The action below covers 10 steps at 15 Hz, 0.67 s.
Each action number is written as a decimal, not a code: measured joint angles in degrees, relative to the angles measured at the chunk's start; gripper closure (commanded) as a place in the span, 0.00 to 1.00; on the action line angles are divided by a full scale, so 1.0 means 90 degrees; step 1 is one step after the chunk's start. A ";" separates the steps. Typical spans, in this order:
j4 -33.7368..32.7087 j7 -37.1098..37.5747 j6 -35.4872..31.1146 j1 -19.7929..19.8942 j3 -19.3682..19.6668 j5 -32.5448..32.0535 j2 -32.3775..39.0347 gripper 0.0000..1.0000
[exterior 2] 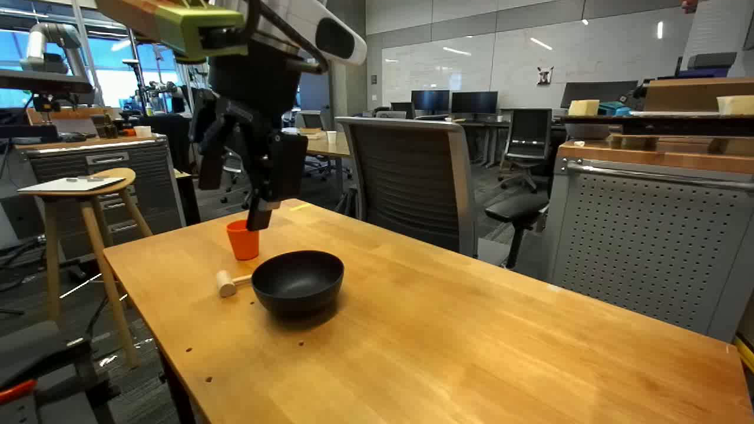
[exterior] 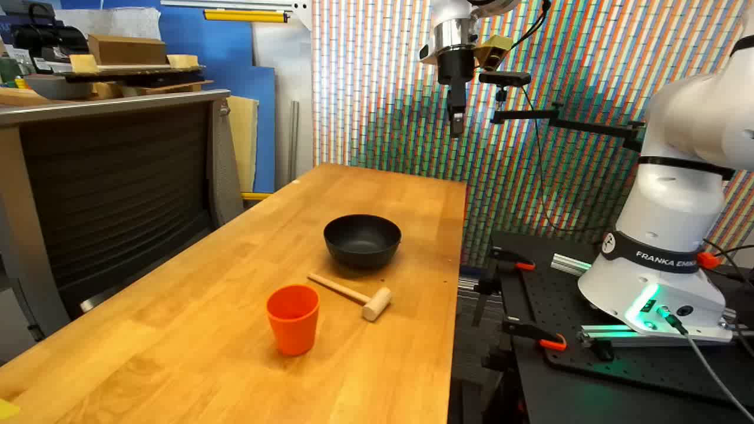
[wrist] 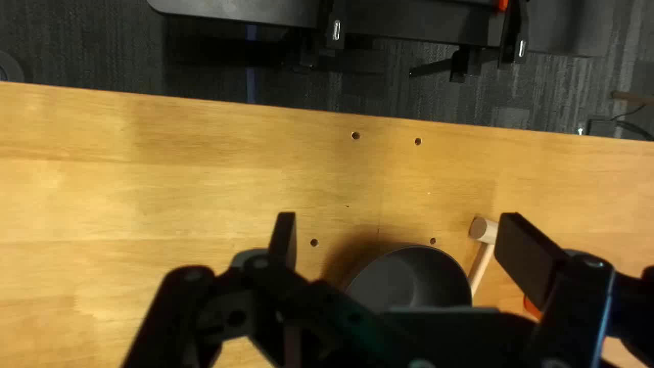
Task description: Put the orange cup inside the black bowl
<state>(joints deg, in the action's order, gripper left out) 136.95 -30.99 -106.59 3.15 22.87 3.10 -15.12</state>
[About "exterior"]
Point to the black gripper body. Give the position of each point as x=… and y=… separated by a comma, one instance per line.
x=456, y=68

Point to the orange plastic cup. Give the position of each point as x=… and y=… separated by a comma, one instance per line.
x=293, y=320

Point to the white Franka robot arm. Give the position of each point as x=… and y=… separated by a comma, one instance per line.
x=683, y=196

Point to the black bowl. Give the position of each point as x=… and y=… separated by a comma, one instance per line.
x=361, y=238

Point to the grey perforated metal panel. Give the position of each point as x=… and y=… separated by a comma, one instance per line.
x=377, y=95

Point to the small wooden mallet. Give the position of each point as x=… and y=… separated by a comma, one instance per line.
x=374, y=302

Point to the light plywood sheet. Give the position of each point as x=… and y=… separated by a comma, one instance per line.
x=242, y=143

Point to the yellow bar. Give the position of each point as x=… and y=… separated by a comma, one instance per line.
x=246, y=16

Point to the beige flat board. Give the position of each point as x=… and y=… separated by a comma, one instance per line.
x=179, y=62

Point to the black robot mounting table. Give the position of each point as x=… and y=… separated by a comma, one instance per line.
x=579, y=384

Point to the brown wooden box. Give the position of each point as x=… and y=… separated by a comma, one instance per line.
x=127, y=51

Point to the grey mesh office chair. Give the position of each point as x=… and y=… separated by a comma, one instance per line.
x=108, y=196

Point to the black bag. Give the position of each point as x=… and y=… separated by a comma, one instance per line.
x=48, y=35

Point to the yellow tape piece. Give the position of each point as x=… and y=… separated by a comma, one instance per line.
x=8, y=411

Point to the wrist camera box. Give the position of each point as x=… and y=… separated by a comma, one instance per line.
x=493, y=53

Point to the black camera on stand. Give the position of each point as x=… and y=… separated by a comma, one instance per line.
x=507, y=78

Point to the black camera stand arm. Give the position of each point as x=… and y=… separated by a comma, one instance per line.
x=573, y=123

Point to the silver aluminium rail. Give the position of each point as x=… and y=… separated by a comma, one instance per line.
x=628, y=334

